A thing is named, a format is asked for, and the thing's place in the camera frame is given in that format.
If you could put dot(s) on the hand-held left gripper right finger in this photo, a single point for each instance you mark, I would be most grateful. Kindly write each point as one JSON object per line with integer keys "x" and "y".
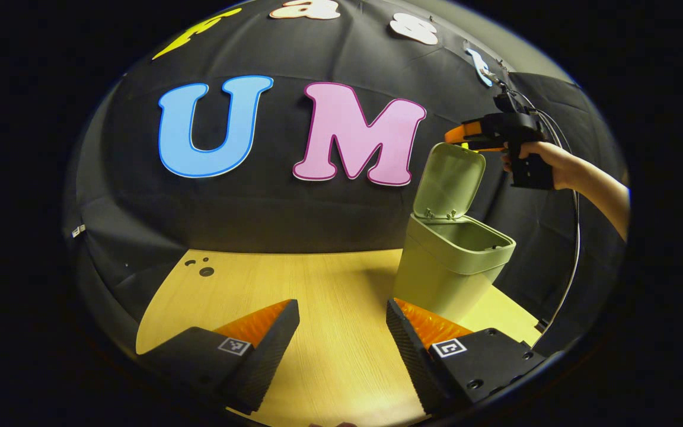
{"x": 412, "y": 356}

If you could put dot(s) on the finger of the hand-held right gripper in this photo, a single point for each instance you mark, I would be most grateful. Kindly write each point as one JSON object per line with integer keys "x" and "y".
{"x": 466, "y": 131}

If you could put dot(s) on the green desktop garbage bin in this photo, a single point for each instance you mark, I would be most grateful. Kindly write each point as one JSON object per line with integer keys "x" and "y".
{"x": 448, "y": 267}

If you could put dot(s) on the black backdrop cloth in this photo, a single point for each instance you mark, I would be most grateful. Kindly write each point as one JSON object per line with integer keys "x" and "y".
{"x": 258, "y": 207}

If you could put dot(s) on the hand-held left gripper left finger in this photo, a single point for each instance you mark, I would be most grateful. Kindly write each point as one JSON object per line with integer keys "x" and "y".
{"x": 267, "y": 362}

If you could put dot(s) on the wooden desktop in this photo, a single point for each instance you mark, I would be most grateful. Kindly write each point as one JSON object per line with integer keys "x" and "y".
{"x": 329, "y": 308}

